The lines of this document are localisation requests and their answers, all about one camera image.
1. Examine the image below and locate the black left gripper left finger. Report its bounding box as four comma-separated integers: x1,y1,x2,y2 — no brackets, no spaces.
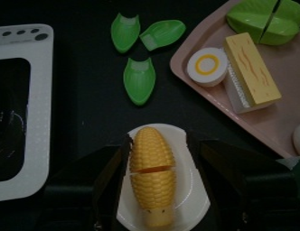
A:
32,134,134,231

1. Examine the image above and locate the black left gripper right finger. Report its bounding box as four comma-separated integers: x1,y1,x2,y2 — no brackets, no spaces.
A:
184,130,300,231

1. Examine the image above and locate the yellow toy corn cob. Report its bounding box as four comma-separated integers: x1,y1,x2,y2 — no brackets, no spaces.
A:
127,125,178,228

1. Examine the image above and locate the small white plate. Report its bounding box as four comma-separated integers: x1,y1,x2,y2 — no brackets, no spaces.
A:
115,122,211,231

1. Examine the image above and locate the green toy corn husk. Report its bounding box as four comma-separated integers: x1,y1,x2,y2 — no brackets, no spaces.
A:
122,57,156,106
109,12,142,54
138,19,187,52

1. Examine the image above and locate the pink plastic tray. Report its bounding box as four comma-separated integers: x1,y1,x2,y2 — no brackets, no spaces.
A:
168,0,300,161

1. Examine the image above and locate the white toy microwave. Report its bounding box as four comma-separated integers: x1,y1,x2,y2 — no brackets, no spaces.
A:
0,23,55,203

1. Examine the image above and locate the yellow toy butter block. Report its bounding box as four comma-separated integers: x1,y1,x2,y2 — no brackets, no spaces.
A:
220,32,282,116

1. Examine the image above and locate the toy egg slice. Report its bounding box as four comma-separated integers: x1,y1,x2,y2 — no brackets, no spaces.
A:
184,47,230,88

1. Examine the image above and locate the green toy vegetable half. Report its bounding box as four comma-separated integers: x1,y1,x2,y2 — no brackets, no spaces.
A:
258,0,300,47
224,0,281,43

